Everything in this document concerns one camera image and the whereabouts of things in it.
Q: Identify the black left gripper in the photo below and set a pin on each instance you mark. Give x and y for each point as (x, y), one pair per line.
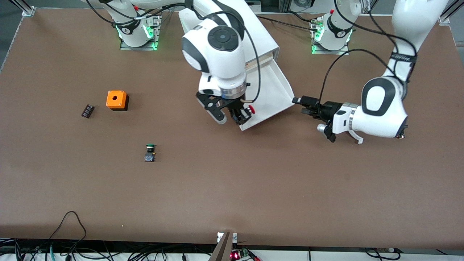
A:
(329, 108)

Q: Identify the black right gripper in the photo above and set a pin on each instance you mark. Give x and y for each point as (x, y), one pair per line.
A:
(236, 107)

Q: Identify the red push button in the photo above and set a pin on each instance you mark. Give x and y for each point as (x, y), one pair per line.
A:
(251, 109)

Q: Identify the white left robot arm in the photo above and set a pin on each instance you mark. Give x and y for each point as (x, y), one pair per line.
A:
(384, 108)

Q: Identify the green push button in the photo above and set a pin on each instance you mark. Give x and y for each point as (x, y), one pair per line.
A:
(150, 154)

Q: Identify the white curved plastic arc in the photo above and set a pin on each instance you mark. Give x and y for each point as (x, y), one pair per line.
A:
(357, 137)

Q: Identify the black contact block part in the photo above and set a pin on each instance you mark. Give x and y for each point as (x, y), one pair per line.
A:
(401, 136)

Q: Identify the green circuit board red LED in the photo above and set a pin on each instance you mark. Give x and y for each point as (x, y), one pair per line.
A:
(241, 253)

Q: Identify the small black terminal block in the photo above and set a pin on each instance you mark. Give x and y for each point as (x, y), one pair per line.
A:
(87, 111)

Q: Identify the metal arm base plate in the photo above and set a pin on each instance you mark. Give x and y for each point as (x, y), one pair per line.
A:
(137, 48)
(330, 52)

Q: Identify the small white mount bracket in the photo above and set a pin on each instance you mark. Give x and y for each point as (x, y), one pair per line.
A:
(219, 237)

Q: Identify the orange button enclosure box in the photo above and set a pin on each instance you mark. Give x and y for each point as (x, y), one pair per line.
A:
(116, 98)

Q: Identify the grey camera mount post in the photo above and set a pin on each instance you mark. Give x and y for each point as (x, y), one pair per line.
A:
(223, 250)

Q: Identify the aluminium frame corner bracket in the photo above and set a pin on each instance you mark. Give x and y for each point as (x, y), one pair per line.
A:
(445, 19)
(28, 12)

